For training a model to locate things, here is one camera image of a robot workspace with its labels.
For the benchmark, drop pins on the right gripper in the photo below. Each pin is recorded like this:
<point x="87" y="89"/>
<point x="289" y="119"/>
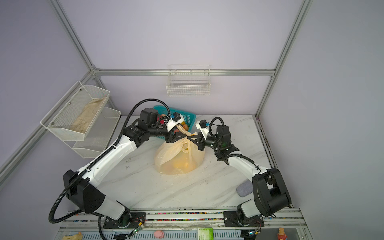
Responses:
<point x="195" y="138"/>

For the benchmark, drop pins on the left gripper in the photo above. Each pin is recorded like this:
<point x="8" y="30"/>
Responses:
<point x="172" y="137"/>

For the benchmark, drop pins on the beige plastic bag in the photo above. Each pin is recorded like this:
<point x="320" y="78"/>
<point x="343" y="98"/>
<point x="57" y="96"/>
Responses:
<point x="178" y="158"/>

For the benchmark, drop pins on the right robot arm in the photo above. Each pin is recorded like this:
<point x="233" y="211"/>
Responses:
<point x="270" y="193"/>

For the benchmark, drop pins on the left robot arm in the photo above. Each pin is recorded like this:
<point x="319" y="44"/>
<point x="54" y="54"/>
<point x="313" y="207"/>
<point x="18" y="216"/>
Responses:
<point x="81" y="187"/>

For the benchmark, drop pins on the teal plastic basket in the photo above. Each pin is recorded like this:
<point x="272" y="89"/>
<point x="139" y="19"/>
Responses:
<point x="189" y="118"/>

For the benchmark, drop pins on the white mesh lower shelf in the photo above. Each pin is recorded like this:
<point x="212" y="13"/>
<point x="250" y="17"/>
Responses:
<point x="99" y="136"/>

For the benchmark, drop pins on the white mesh shelf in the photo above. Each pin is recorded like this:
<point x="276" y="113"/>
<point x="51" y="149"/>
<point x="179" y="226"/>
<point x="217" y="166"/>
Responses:
<point x="61" y="118"/>
<point x="99" y="136"/>

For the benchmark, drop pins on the beige cloth in shelf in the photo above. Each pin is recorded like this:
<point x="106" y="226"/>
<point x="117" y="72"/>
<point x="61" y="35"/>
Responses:
<point x="83" y="121"/>

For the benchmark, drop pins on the grey sponge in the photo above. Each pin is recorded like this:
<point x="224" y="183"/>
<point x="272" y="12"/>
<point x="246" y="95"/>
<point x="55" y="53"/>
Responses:
<point x="245" y="189"/>

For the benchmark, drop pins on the white mesh upper shelf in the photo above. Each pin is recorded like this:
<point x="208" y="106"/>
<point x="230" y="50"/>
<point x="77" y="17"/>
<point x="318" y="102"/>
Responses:
<point x="61" y="118"/>

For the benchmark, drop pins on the green box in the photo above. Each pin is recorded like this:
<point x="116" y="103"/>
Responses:
<point x="205" y="234"/>

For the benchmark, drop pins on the pink pig toy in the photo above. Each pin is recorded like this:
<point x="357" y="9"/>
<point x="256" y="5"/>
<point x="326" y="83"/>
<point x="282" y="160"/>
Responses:
<point x="159" y="234"/>

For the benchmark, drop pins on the red figurine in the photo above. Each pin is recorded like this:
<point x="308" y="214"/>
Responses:
<point x="281" y="234"/>

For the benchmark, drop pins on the yellow toy figure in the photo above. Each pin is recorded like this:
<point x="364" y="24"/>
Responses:
<point x="78" y="236"/>

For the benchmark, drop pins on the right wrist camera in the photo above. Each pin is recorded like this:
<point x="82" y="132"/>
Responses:
<point x="203" y="127"/>

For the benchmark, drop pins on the white wire wall basket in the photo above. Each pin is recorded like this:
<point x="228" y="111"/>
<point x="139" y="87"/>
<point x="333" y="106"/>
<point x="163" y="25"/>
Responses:
<point x="188" y="80"/>

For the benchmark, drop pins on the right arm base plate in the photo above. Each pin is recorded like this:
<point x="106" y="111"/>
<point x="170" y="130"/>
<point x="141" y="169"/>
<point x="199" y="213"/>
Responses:
<point x="237" y="219"/>

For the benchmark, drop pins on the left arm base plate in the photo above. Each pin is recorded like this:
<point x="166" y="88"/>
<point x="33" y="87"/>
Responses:
<point x="131" y="221"/>

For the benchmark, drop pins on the aluminium front rail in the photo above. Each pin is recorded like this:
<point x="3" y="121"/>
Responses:
<point x="183" y="225"/>

